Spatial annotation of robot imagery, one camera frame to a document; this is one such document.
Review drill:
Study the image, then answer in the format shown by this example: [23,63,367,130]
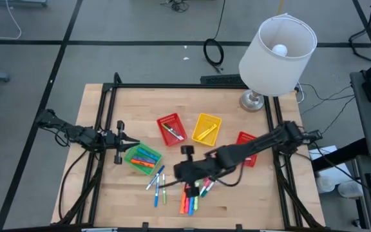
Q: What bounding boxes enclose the yellow highlighter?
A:
[198,126,218,142]
[197,123,217,139]

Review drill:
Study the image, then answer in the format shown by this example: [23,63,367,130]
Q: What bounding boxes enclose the black cable bundle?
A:
[159,0,189,14]

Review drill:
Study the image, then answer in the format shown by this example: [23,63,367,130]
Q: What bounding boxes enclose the white light bulb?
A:
[271,43,288,57]

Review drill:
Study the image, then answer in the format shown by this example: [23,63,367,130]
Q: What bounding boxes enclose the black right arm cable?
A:
[164,160,247,189]

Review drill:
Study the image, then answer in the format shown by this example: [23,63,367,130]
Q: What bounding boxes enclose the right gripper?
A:
[173,145,211,198]

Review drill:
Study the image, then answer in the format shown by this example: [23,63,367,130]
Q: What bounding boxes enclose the white roll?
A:
[337,180,364,199]

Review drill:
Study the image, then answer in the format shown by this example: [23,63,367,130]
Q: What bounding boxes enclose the red plastic basket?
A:
[235,131,260,168]
[156,112,189,147]

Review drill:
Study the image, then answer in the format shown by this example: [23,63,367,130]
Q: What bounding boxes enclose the white cup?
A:
[315,175,335,193]

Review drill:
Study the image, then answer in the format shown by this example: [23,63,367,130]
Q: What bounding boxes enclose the white floor cable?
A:
[0,0,23,41]

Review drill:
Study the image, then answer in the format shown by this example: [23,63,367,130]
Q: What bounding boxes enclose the green plastic basket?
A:
[123,142,164,177]

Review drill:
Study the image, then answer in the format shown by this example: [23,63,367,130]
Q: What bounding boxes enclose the coiled black floor cable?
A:
[202,0,227,74]

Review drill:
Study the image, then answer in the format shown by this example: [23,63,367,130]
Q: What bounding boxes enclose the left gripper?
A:
[103,120,140,166]

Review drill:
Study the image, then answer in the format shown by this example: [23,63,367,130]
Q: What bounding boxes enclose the table lamp white shade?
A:
[238,12,318,113]

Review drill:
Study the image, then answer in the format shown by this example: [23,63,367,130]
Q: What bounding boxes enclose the purple highlighter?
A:
[133,156,157,165]

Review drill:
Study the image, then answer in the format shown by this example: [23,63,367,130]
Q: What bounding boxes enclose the black bar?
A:
[310,137,368,172]

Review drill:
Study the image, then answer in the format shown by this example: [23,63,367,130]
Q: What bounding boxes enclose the black cable beside frame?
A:
[58,143,90,225]

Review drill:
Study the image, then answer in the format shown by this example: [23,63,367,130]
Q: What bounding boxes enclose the grey stand base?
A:
[0,0,48,8]

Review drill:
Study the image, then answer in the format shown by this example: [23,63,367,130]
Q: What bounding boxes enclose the yellow plastic basket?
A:
[191,113,222,148]

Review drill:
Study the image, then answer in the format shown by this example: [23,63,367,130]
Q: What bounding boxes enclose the black power strip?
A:
[200,74,247,86]

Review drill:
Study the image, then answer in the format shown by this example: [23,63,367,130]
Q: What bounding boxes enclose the orange highlighter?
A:
[179,189,187,215]
[129,159,156,169]

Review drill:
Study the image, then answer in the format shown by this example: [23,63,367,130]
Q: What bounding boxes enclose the white marker pink cap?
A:
[199,179,211,196]

